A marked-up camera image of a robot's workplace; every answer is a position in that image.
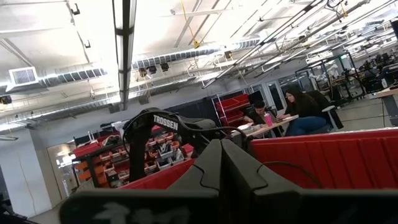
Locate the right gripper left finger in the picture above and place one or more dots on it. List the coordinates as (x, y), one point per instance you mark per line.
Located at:
(186, 205)

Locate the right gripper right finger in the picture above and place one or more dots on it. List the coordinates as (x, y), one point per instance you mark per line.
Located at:
(280, 205)

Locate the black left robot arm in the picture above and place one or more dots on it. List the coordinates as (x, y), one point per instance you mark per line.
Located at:
(138, 149)

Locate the red plastic bin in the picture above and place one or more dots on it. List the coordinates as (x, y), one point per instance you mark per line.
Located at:
(342, 161)

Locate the red plastic tray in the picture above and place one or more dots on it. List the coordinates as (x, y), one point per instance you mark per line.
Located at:
(188, 149)

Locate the wooden table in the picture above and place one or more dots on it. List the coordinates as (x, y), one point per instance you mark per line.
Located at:
(280, 123)

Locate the pink bottle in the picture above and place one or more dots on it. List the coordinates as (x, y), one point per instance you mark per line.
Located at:
(268, 120)

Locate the parts shelf with orange bins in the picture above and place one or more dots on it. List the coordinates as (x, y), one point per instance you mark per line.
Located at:
(105, 161)

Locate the person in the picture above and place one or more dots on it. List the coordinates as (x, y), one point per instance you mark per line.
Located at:
(258, 113)
(303, 107)

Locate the metal rack with red bins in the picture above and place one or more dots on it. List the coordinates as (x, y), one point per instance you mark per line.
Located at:
(231, 104)

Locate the black monitor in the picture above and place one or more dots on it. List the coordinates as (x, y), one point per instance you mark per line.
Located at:
(255, 97)

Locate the black office chair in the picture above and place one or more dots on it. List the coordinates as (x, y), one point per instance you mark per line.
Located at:
(321, 101)

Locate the ceiling light strip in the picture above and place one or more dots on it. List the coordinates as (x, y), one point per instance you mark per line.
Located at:
(124, 46)

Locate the white ceiling air vent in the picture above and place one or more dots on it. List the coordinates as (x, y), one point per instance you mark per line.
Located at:
(23, 76)

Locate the black robot cell frame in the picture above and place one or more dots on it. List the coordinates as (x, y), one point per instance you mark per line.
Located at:
(321, 63)

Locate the silver ceiling duct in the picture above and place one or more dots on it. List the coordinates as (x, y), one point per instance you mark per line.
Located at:
(186, 54)
(74, 76)

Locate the black aluminium rig frame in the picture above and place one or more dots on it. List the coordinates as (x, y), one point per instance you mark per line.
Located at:
(6, 211)

